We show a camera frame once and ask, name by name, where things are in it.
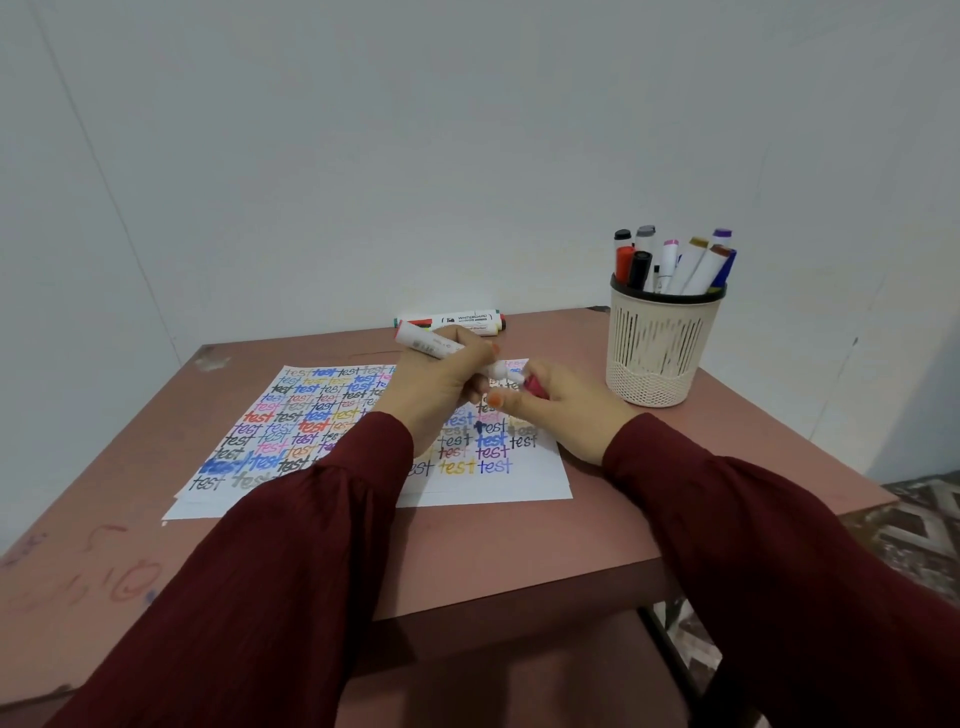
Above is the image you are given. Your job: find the person's left hand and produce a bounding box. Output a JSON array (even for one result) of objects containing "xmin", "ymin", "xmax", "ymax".
[{"xmin": 374, "ymin": 326, "xmax": 502, "ymax": 457}]

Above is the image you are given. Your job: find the person's right forearm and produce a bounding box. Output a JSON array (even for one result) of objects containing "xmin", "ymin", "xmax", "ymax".
[{"xmin": 602, "ymin": 412, "xmax": 960, "ymax": 728}]

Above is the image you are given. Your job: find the person's right hand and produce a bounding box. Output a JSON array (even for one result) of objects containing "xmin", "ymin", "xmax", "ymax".
[{"xmin": 486, "ymin": 358, "xmax": 640, "ymax": 467}]

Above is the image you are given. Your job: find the white art marker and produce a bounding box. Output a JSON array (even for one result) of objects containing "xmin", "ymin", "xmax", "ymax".
[{"xmin": 394, "ymin": 320, "xmax": 528, "ymax": 385}]

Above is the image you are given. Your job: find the red whiteboard marker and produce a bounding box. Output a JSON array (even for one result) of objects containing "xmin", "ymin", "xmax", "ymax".
[{"xmin": 393, "ymin": 315, "xmax": 508, "ymax": 333}]

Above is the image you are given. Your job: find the cream mesh pen holder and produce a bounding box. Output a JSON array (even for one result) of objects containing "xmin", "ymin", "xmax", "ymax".
[{"xmin": 605, "ymin": 273, "xmax": 728, "ymax": 409}]

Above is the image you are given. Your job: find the black metal table leg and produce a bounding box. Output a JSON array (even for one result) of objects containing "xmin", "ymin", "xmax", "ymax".
[{"xmin": 636, "ymin": 604, "xmax": 710, "ymax": 710}]

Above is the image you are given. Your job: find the white-labelled whiteboard marker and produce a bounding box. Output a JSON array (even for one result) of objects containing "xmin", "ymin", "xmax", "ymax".
[{"xmin": 414, "ymin": 309, "xmax": 504, "ymax": 337}]

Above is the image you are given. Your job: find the bunch of assorted markers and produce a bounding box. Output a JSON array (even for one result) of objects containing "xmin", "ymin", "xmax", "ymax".
[{"xmin": 612, "ymin": 224, "xmax": 738, "ymax": 298}]

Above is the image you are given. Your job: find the person's left forearm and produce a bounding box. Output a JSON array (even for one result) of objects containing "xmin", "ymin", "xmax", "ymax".
[{"xmin": 43, "ymin": 411, "xmax": 416, "ymax": 728}]

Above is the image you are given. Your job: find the white paper with coloured writing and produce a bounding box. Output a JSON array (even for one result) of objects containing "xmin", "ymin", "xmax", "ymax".
[{"xmin": 162, "ymin": 358, "xmax": 574, "ymax": 523}]

